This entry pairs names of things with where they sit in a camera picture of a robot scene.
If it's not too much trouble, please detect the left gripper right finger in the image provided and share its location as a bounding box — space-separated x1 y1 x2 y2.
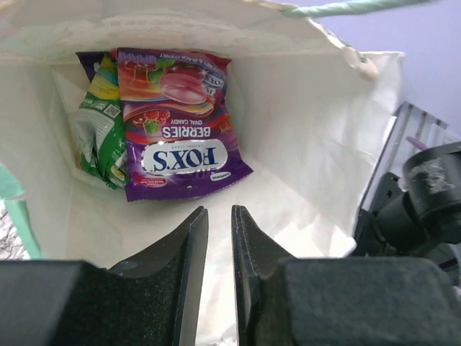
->
231 205 460 345

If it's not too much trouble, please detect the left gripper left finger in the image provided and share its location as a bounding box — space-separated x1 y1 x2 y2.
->
1 207 208 345

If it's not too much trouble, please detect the purple blue snack packet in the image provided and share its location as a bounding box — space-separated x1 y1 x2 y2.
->
77 48 252 202

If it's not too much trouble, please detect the green lime snack packet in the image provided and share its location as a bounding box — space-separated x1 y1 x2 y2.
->
73 53 128 189

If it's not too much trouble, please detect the white paper bag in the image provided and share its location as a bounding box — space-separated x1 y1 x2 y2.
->
0 0 440 346

